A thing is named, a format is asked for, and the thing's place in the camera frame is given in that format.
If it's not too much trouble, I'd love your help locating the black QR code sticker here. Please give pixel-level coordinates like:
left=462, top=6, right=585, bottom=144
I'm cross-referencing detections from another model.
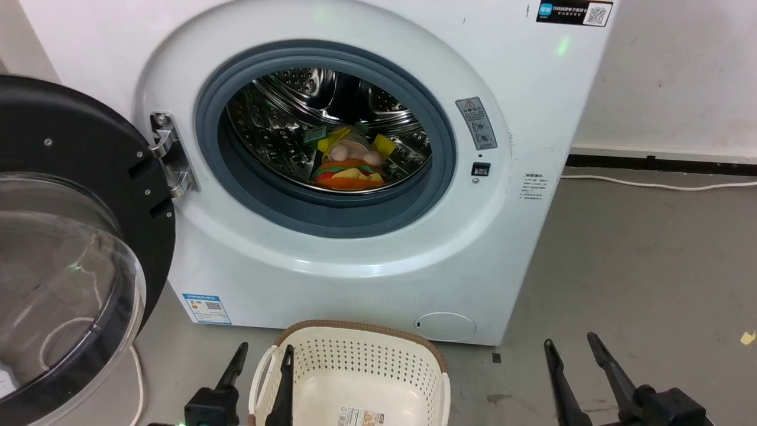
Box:
left=536, top=0, right=614, bottom=28

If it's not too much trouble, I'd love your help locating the grey rubber door gasket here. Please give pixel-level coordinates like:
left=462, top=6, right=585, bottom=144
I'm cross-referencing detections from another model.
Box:
left=195, top=40, right=457, bottom=239

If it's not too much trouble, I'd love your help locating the white cable along baseboard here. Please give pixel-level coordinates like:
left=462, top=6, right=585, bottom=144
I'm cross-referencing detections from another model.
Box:
left=559, top=173, right=757, bottom=192

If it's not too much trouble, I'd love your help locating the white front-load washing machine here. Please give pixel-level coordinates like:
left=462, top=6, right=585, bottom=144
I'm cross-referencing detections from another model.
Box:
left=18, top=0, right=616, bottom=347

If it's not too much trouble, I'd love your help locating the black baseboard strip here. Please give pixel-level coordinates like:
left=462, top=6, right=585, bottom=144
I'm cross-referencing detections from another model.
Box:
left=565, top=154, right=757, bottom=177

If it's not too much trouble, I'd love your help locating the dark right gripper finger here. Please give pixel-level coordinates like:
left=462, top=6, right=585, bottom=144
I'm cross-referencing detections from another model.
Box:
left=544, top=338, right=593, bottom=426
left=587, top=332, right=644, bottom=415

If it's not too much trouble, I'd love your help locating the paper label in basket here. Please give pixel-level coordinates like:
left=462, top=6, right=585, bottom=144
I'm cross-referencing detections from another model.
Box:
left=337, top=406, right=386, bottom=426

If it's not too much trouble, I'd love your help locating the blue energy label sticker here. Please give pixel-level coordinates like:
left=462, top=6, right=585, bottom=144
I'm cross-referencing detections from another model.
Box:
left=182, top=293, right=232, bottom=325

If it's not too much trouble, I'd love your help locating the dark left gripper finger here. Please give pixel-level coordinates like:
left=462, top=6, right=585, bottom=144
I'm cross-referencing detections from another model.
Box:
left=265, top=344, right=295, bottom=426
left=214, top=342, right=249, bottom=392

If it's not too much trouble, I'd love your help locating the chrome door hinge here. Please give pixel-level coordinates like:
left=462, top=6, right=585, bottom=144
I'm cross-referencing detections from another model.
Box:
left=148, top=112, right=199, bottom=198

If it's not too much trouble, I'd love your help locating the cream plastic laundry basket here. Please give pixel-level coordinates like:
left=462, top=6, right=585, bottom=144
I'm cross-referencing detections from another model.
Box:
left=248, top=319, right=451, bottom=426

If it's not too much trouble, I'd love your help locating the hamburger plush toy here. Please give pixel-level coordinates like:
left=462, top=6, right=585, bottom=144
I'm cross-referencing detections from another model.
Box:
left=312, top=157, right=391, bottom=191

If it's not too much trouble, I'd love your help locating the grey warning sticker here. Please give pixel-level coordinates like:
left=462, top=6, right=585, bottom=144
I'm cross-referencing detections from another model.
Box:
left=455, top=97, right=498, bottom=151

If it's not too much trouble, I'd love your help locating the stainless steel washer drum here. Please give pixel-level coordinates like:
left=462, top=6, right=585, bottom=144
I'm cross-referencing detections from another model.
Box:
left=226, top=67, right=432, bottom=193

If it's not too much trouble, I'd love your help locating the round white filter cover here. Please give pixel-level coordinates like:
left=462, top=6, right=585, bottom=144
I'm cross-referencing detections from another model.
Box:
left=413, top=312, right=477, bottom=342

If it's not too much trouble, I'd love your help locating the beige and yellow plush toy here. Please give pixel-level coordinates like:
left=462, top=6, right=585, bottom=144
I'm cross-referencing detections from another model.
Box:
left=317, top=124, right=397, bottom=167

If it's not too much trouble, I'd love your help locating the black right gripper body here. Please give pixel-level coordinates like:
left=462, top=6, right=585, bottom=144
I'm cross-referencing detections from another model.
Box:
left=597, top=385, right=714, bottom=426

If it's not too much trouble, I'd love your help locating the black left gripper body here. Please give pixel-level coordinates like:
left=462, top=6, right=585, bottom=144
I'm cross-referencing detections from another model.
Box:
left=147, top=386, right=240, bottom=426

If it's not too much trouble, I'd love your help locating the black round washer door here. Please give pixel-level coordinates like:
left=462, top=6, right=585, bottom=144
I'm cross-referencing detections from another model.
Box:
left=0, top=75, right=177, bottom=426

